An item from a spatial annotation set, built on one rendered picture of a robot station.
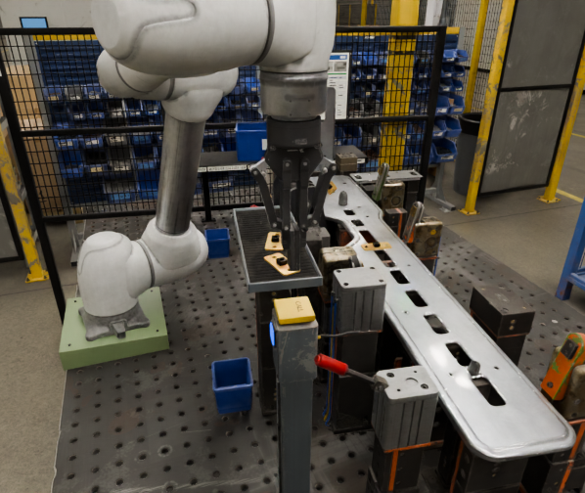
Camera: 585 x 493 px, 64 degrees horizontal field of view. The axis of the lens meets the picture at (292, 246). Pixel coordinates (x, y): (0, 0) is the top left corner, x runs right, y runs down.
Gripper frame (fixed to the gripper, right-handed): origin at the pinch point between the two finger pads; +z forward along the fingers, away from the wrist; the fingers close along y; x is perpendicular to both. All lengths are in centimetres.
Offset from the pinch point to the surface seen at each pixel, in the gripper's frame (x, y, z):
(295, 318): -2.9, -0.1, 11.4
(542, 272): 179, 209, 127
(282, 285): 7.6, -0.6, 11.4
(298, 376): -3.5, 0.3, 23.1
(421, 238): 52, 49, 27
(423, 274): 32, 40, 27
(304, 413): -2.8, 1.6, 32.7
